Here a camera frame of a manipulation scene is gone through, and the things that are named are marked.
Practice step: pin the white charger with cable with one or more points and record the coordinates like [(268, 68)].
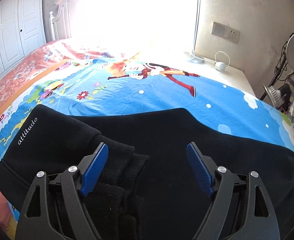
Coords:
[(219, 65)]

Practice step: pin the white nightstand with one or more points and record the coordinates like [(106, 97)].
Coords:
[(230, 76)]

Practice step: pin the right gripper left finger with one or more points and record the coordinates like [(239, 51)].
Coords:
[(75, 183)]

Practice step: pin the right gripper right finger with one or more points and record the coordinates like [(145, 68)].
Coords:
[(240, 205)]

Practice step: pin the blue cartoon bed sheet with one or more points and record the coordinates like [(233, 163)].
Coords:
[(107, 87)]

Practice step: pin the white headboard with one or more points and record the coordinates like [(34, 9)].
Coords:
[(76, 18)]

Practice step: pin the wall switch socket plate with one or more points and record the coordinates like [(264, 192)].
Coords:
[(225, 32)]

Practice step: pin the black pants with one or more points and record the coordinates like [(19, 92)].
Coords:
[(147, 189)]

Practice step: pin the white wardrobe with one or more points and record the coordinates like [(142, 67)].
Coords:
[(21, 31)]

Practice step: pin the pink floral quilt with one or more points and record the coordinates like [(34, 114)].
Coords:
[(33, 65)]

